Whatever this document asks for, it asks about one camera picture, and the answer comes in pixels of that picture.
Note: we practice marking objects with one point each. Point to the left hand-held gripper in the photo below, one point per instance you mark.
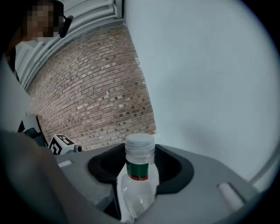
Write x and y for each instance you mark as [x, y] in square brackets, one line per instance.
[60, 145]

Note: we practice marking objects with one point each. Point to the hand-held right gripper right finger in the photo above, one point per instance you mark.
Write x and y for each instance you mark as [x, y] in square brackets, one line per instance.
[197, 186]

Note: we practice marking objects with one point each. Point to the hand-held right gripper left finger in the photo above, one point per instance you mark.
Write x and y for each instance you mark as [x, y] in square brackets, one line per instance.
[87, 175]

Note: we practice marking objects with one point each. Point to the clear plastic bottle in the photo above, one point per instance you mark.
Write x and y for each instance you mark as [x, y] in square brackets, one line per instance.
[137, 192]

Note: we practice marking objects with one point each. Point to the person's head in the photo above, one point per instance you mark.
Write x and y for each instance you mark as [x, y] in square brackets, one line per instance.
[41, 20]

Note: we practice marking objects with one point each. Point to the black head-mounted camera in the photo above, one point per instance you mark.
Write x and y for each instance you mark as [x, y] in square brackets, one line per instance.
[65, 26]

